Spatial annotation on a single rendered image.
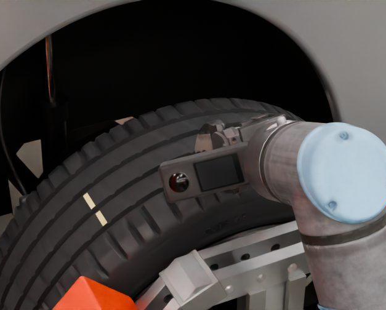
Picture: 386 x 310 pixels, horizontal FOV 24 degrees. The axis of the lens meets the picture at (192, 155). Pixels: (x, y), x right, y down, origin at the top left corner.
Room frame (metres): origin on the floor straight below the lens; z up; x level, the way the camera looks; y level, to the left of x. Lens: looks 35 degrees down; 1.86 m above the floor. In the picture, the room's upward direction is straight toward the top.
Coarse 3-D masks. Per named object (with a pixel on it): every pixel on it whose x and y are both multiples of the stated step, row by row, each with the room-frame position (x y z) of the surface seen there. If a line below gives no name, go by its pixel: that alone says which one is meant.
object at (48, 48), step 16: (48, 48) 1.38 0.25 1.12; (48, 64) 1.38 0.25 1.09; (48, 80) 1.38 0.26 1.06; (48, 96) 1.38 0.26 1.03; (64, 96) 1.40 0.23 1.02; (48, 112) 1.36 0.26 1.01; (64, 112) 1.37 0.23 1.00; (48, 128) 1.36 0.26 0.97; (64, 128) 1.37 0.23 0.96; (80, 128) 1.37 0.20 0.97; (96, 128) 1.36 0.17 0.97; (48, 144) 1.36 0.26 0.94; (64, 144) 1.37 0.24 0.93; (16, 160) 1.54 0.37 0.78; (48, 160) 1.36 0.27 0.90; (32, 176) 1.49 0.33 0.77
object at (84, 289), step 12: (72, 288) 0.79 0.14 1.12; (84, 288) 0.78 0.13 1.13; (96, 288) 0.79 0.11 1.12; (108, 288) 0.81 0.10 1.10; (60, 300) 0.78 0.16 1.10; (72, 300) 0.77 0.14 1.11; (84, 300) 0.76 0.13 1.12; (96, 300) 0.76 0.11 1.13; (108, 300) 0.78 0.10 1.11; (120, 300) 0.80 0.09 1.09; (132, 300) 0.82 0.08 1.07
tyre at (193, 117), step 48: (96, 144) 1.05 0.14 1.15; (144, 144) 1.01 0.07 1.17; (192, 144) 1.00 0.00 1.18; (48, 192) 0.99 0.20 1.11; (96, 192) 0.95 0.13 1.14; (144, 192) 0.92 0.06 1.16; (0, 240) 0.98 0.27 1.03; (48, 240) 0.91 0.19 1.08; (96, 240) 0.88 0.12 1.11; (144, 240) 0.85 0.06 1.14; (192, 240) 0.87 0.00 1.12; (0, 288) 0.92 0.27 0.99; (48, 288) 0.85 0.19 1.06
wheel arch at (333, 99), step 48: (144, 0) 1.52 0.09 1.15; (192, 0) 1.56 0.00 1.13; (96, 48) 1.47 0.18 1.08; (144, 48) 1.51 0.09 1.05; (192, 48) 1.56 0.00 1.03; (240, 48) 1.60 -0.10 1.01; (288, 48) 1.41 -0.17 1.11; (96, 96) 1.47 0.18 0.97; (144, 96) 1.51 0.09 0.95; (192, 96) 1.56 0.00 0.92; (240, 96) 1.61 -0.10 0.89; (288, 96) 1.51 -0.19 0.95; (336, 96) 1.32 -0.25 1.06; (0, 192) 1.38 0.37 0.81
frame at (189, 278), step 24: (240, 240) 0.87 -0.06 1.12; (264, 240) 0.87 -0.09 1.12; (288, 240) 0.89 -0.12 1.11; (192, 264) 0.83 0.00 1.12; (216, 264) 0.85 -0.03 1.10; (240, 264) 0.83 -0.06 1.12; (264, 264) 0.83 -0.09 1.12; (288, 264) 0.84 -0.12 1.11; (168, 288) 0.80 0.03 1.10; (192, 288) 0.79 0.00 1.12; (216, 288) 0.79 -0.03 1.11; (240, 288) 0.81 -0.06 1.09
